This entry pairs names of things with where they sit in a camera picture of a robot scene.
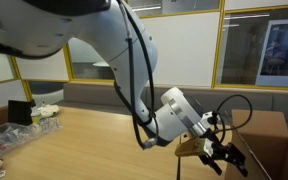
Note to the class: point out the brown cardboard box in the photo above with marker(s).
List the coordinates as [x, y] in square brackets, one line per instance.
[264, 143]

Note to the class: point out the white cloth item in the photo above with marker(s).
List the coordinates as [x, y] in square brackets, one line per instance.
[45, 110]

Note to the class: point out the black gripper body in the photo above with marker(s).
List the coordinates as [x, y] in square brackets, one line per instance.
[213, 151]

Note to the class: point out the clear plastic bag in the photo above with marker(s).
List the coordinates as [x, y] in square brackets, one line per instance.
[13, 135]

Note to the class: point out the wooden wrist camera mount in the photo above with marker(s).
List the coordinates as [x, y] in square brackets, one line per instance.
[195, 147]

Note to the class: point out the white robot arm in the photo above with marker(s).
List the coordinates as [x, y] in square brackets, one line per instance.
[37, 29]

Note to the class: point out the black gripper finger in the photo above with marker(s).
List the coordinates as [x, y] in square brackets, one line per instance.
[238, 160]
[214, 166]

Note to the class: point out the framed wall poster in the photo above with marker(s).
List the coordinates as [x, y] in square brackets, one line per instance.
[273, 67]

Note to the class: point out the black square box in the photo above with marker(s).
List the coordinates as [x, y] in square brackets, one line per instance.
[19, 112]

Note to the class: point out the grey bench sofa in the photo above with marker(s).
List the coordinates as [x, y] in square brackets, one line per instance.
[102, 97]

